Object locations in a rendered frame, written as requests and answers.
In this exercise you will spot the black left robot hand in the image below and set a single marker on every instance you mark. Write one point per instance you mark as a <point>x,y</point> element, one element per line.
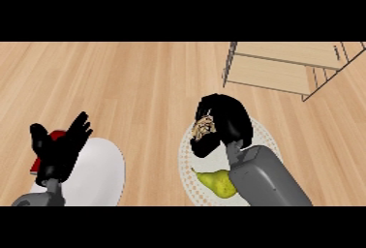
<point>57,150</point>

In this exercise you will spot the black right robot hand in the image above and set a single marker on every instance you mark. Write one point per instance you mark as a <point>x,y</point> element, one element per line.
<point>233,119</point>

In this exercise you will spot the beige cupcake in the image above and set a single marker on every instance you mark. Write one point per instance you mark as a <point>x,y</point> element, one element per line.
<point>204,127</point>

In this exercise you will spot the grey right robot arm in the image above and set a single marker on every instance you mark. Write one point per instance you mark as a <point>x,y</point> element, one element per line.
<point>264,177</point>

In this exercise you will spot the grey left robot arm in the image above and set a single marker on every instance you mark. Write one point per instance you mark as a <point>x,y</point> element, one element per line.
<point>43,193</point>

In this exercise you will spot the white round placemat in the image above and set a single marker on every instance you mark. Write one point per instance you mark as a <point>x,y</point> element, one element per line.
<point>209,161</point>

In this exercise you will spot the red apple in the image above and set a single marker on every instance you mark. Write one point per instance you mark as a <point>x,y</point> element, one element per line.
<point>53,142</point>

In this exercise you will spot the white plate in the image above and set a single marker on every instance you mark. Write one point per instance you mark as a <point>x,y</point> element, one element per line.
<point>97,174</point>

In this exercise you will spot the yellow-green pear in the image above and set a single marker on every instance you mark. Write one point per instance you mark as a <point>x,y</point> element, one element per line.
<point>218,184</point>

